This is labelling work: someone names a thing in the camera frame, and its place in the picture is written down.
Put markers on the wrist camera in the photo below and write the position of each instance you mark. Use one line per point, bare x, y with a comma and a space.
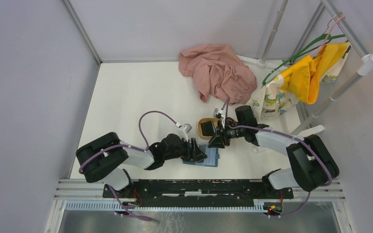
219, 113
185, 128

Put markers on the yellow garment on hanger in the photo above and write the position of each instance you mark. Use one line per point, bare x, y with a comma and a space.
304, 77

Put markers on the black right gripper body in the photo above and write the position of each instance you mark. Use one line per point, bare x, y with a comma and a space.
224, 131

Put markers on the green clothes hanger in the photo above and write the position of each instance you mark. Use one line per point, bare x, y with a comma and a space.
307, 49

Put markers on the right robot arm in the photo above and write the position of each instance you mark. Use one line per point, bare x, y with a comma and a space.
311, 164

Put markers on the pink crumpled cloth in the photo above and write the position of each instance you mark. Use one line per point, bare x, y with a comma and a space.
217, 71

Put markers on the pink clothes hanger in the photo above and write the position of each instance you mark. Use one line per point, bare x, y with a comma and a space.
327, 36

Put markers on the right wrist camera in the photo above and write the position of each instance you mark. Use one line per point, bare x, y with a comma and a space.
219, 113

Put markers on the white clothes rack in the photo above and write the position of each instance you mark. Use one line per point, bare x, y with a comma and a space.
365, 69

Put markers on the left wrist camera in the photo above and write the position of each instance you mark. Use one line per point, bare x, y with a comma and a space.
185, 128

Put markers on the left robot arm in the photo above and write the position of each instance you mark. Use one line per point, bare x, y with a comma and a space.
102, 157

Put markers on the blue card holder wallet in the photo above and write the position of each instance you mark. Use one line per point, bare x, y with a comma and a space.
212, 157

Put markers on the dark grey credit card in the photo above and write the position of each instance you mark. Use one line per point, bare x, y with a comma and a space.
207, 128

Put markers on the dinosaur print cloth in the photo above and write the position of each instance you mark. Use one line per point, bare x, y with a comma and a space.
270, 101

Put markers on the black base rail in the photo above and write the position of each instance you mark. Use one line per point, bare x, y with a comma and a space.
202, 193

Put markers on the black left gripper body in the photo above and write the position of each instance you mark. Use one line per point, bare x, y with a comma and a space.
191, 154

